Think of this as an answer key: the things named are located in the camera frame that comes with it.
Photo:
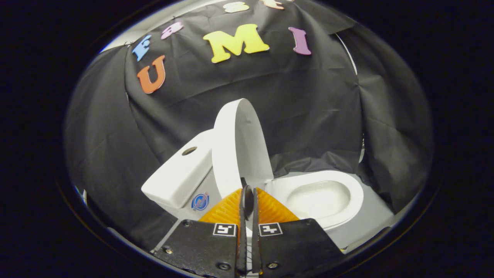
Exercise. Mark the white toilet lid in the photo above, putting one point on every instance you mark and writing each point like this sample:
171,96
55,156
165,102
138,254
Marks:
239,154

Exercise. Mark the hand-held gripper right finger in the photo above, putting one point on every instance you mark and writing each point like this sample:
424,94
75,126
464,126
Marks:
297,247

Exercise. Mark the white toilet tank cover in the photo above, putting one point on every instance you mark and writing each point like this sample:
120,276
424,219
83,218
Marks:
177,177

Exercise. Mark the white toilet seat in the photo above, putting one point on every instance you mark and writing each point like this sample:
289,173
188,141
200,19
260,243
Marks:
353,189

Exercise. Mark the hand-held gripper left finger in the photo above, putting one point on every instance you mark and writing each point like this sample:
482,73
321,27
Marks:
200,247

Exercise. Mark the white ceramic toilet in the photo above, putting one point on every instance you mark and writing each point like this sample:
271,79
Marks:
208,189

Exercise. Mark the black backdrop cloth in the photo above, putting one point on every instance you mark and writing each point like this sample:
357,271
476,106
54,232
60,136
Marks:
308,96

